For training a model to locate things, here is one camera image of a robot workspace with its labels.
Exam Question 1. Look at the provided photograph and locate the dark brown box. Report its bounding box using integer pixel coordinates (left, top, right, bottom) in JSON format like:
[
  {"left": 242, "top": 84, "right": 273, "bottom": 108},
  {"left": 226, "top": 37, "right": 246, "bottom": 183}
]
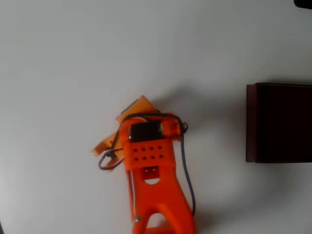
[{"left": 245, "top": 82, "right": 312, "bottom": 164}]

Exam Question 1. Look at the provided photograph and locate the black object at edge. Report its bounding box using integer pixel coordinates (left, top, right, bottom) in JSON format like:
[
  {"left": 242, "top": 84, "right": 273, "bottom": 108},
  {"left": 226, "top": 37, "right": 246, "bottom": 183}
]
[{"left": 293, "top": 0, "right": 312, "bottom": 10}]

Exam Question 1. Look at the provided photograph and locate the short looped servo cable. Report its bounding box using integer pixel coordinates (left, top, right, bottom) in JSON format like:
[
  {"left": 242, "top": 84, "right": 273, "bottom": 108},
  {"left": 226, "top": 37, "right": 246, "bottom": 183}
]
[{"left": 98, "top": 148, "right": 125, "bottom": 172}]

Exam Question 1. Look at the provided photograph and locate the long purple black cable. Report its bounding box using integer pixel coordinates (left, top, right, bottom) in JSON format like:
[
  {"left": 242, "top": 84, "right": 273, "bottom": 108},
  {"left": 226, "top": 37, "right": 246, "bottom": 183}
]
[{"left": 118, "top": 112, "right": 197, "bottom": 216}]

